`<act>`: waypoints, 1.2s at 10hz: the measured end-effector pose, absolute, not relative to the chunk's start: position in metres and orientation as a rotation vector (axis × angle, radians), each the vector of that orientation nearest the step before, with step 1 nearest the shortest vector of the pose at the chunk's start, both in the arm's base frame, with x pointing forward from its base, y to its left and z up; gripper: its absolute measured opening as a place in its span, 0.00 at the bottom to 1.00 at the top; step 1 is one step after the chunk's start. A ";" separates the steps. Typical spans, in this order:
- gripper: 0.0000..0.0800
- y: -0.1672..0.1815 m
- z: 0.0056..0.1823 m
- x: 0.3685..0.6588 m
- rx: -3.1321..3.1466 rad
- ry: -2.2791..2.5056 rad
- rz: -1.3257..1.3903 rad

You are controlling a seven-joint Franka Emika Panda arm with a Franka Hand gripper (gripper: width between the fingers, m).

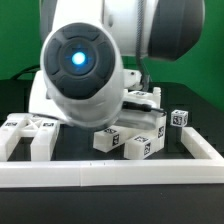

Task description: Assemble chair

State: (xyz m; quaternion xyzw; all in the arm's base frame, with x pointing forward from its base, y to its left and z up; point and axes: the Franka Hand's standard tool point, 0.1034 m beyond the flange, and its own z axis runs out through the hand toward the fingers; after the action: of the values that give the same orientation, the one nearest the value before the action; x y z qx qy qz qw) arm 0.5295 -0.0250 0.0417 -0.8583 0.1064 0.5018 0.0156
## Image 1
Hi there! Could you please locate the small tagged cube right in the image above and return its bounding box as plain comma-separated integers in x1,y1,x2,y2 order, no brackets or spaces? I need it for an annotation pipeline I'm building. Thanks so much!
171,110,188,127

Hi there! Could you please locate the white chair back frame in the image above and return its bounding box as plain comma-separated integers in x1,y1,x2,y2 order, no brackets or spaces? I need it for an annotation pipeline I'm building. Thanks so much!
0,113,60,162

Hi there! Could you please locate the white chair seat part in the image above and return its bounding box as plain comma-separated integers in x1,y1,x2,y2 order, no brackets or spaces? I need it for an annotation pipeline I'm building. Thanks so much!
116,87,167,151

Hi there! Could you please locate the white U-shaped fence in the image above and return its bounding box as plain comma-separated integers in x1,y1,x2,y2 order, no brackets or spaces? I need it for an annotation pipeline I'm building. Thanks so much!
0,127,224,188

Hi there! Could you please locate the black cable bundle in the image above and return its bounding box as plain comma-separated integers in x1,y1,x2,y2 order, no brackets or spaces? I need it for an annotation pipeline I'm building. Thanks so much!
9,64,41,81

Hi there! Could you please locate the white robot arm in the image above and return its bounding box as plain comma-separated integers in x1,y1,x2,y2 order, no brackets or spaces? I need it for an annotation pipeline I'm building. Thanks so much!
28,0,205,129

